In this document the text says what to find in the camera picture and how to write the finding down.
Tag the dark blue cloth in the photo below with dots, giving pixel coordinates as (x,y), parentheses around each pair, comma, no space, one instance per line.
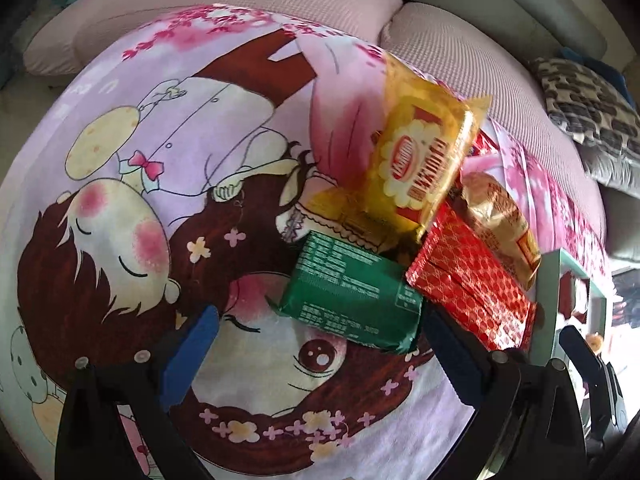
(570,54)

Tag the red and white snack bag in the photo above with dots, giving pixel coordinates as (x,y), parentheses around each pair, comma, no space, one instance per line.
(482,145)

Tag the black and white patterned pillow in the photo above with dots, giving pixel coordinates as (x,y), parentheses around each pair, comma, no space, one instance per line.
(590,100)

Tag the green biscuit packet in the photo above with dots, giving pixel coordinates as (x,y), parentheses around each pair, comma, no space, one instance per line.
(345,290)

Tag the grey pillow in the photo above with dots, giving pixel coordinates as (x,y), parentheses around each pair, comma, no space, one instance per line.
(620,170)

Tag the printed blanket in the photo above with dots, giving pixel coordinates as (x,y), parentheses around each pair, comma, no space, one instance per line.
(150,110)

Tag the teal shallow box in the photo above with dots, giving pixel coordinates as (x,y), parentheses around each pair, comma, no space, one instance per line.
(550,280)

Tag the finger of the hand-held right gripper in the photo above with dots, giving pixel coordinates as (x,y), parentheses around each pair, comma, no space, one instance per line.
(585,365)

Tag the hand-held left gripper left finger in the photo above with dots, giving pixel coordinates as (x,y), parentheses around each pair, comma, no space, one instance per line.
(187,360)

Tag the yellow snack packet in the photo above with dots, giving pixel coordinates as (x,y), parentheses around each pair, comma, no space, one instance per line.
(415,160)

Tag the beige roll cake packet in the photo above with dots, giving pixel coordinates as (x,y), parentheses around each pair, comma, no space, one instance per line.
(500,215)

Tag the red patterned snack packet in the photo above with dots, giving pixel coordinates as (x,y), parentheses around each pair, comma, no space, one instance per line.
(470,280)

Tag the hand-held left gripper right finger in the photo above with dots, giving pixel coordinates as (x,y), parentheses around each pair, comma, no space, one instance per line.
(452,355)

